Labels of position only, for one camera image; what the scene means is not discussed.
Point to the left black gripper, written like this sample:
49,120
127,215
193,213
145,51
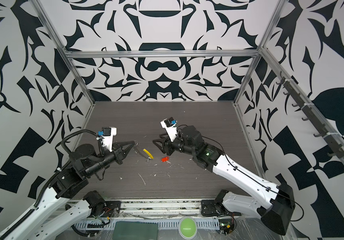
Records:
119,153

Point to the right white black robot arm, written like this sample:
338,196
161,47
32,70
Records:
273,204

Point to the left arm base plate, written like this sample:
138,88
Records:
111,209

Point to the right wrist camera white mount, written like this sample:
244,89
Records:
171,127

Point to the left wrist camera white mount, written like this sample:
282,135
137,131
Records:
105,138

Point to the dark green pad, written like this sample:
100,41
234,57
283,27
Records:
135,231

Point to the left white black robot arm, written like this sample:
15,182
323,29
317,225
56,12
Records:
84,162

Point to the small circuit board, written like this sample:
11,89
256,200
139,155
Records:
226,226

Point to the green round button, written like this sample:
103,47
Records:
187,228

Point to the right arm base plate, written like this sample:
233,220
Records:
209,208

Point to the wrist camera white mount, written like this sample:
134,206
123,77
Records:
105,138
171,127

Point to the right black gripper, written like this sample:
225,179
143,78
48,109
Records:
168,144

